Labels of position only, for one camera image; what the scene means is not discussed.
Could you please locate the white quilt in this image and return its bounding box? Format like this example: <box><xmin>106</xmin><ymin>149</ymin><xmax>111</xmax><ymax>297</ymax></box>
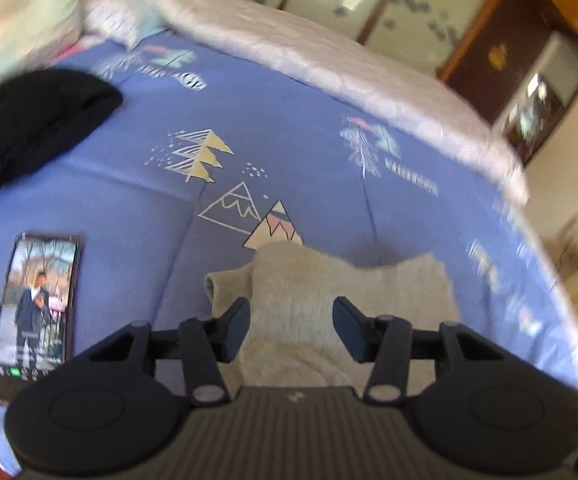
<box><xmin>81</xmin><ymin>0</ymin><xmax>530</xmax><ymax>206</ymax></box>

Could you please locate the dark wooden door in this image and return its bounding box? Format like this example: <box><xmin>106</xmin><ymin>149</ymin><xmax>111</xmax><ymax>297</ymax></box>
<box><xmin>439</xmin><ymin>0</ymin><xmax>570</xmax><ymax>127</ymax></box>

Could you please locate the small white floral pillow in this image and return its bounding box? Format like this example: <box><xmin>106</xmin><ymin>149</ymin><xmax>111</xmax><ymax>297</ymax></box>
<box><xmin>81</xmin><ymin>0</ymin><xmax>170</xmax><ymax>52</ymax></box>

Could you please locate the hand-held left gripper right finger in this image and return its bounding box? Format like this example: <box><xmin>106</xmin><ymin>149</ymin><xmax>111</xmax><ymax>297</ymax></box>
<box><xmin>332</xmin><ymin>296</ymin><xmax>504</xmax><ymax>406</ymax></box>

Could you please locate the light green-grey sweater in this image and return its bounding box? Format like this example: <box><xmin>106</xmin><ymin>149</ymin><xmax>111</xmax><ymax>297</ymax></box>
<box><xmin>204</xmin><ymin>241</ymin><xmax>462</xmax><ymax>389</ymax></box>

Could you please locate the large pale pillow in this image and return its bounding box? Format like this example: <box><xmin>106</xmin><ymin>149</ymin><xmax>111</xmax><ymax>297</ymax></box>
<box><xmin>0</xmin><ymin>0</ymin><xmax>84</xmax><ymax>107</ymax></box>

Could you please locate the wall mirror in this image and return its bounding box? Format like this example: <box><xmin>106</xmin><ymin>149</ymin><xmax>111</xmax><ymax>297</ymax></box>
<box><xmin>501</xmin><ymin>30</ymin><xmax>578</xmax><ymax>167</ymax></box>

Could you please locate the blue printed bedsheet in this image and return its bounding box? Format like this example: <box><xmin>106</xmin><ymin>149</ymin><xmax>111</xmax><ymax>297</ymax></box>
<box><xmin>0</xmin><ymin>30</ymin><xmax>578</xmax><ymax>476</ymax></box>

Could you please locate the black cloth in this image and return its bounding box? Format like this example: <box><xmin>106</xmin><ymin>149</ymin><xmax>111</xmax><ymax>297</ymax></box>
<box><xmin>0</xmin><ymin>70</ymin><xmax>124</xmax><ymax>197</ymax></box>

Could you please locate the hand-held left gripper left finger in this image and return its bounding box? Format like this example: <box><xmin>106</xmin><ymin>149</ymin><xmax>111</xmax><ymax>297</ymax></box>
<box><xmin>89</xmin><ymin>296</ymin><xmax>252</xmax><ymax>407</ymax></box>

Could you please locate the smartphone with lit screen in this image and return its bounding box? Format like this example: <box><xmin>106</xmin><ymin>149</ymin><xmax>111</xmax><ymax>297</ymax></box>
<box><xmin>0</xmin><ymin>232</ymin><xmax>84</xmax><ymax>407</ymax></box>

